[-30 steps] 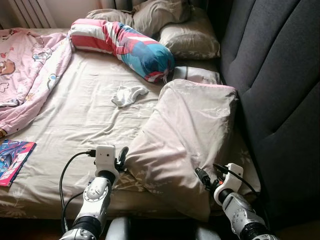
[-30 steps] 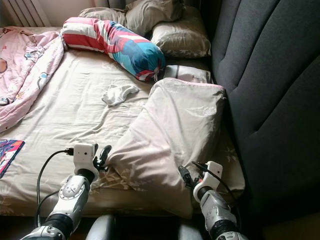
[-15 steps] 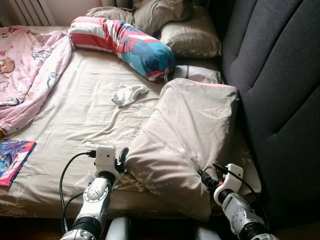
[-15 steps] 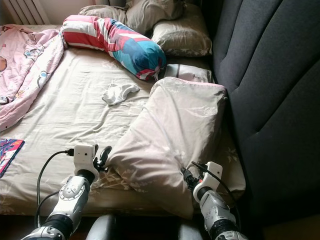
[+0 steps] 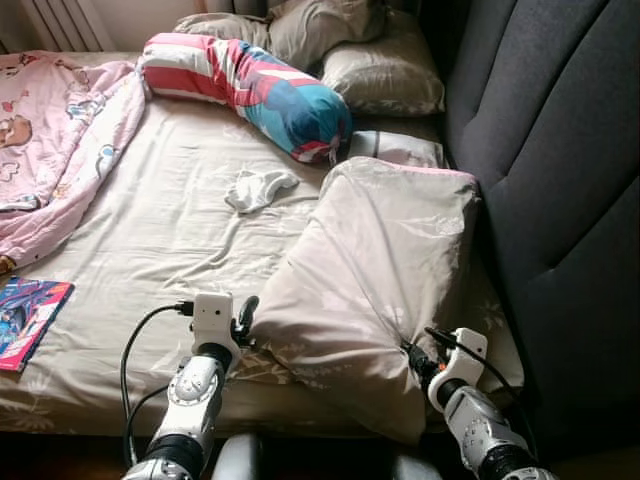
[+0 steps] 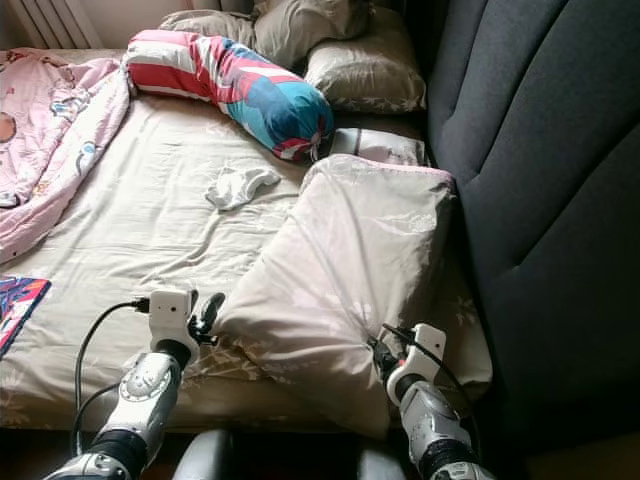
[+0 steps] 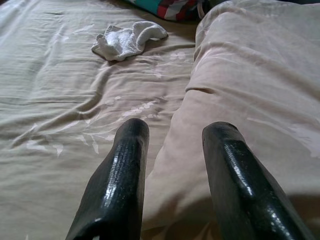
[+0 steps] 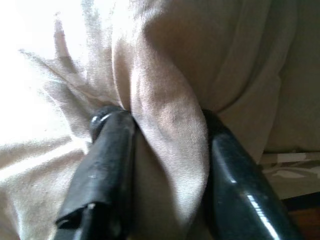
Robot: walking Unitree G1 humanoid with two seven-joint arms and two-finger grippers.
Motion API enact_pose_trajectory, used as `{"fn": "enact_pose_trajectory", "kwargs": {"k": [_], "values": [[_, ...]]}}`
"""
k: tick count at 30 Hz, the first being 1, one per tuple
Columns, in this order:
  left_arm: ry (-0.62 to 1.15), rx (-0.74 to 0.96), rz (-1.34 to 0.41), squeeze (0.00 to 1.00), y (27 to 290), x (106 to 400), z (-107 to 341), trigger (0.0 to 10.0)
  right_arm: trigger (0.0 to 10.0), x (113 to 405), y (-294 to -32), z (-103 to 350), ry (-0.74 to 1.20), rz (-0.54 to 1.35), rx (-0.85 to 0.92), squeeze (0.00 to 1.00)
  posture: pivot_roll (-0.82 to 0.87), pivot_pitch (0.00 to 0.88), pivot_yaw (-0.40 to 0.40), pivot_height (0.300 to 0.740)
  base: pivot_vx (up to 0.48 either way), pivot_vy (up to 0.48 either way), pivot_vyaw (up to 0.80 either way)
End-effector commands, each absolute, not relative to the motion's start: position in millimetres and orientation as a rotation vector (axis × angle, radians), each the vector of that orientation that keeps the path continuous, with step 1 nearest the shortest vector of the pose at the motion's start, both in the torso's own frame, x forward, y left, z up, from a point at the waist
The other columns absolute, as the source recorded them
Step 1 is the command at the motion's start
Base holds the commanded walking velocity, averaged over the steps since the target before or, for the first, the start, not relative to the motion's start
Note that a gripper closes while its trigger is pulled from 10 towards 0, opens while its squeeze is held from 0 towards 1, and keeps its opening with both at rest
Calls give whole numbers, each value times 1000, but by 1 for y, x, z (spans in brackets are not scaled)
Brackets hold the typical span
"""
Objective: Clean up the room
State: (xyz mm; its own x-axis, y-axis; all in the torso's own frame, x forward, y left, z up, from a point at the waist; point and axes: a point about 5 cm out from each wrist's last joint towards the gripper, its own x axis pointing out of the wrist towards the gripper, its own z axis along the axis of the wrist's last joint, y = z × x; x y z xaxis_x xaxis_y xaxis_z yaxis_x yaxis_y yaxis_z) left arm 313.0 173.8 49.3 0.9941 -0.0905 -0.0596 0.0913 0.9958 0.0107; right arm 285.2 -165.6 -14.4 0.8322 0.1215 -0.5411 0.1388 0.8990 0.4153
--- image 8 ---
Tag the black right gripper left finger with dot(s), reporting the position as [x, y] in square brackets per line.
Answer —
[110, 160]

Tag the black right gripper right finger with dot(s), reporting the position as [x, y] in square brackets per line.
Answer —
[237, 190]

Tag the beige floral bed sheet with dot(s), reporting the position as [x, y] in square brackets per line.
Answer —
[292, 172]

